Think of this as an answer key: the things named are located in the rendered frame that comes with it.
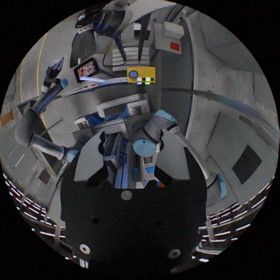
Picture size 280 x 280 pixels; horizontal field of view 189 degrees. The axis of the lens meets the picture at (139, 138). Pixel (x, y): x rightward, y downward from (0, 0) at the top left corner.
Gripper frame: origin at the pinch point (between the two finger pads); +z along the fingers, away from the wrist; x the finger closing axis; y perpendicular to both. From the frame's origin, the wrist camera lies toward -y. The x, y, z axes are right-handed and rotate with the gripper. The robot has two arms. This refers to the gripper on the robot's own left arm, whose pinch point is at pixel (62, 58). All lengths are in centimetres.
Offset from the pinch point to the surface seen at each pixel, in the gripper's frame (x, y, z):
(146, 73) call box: 15, -42, 26
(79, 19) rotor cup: -7.9, 8.5, 23.7
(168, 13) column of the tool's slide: 21, 5, 90
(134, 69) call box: 14.8, -36.3, 22.4
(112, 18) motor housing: 1.3, -1.1, 35.4
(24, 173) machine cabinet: -47, 164, -616
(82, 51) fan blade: 0.0, -11.4, 10.4
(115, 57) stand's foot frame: 107, 33, 29
